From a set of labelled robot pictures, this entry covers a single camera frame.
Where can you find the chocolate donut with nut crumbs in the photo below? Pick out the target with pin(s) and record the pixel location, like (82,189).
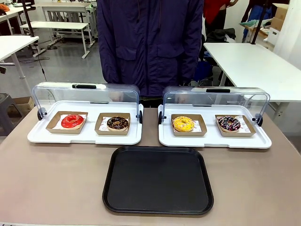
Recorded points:
(117,124)

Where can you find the yellow glazed donut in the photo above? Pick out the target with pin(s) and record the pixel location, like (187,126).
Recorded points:
(183,126)

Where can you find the brown cardboard donut tray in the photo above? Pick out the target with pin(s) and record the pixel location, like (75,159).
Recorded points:
(100,131)
(53,127)
(249,131)
(202,131)

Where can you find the white display tray base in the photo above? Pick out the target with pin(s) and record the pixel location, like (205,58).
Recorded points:
(211,142)
(87,139)

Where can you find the black plastic serving tray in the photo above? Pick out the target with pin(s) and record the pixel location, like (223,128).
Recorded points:
(157,181)

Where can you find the dark donut with coloured sprinkles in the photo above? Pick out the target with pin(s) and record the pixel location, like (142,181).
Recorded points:
(229,124)

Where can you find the red glazed donut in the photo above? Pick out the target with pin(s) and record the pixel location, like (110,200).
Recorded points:
(68,122)

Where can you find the person in navy jacket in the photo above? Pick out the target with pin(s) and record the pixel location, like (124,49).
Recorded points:
(150,42)

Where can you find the black bag on table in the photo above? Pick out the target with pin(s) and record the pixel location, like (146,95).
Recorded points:
(219,35)

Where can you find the large white table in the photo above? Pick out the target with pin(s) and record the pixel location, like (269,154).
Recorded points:
(254,63)

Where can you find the person in red top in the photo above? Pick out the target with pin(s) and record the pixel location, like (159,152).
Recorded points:
(215,9)

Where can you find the brown cardboard box on floor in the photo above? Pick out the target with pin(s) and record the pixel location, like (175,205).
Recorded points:
(21,104)

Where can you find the white bench table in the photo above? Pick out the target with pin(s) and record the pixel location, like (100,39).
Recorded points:
(54,25)

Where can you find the black pole stand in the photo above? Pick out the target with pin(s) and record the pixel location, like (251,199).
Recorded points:
(257,23)
(29,18)

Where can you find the white storage box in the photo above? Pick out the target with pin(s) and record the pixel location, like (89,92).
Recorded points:
(274,35)

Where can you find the grey chair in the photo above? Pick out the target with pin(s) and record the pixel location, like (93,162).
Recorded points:
(3,113)

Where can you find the white desk with frame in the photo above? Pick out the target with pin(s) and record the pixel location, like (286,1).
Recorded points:
(68,7)

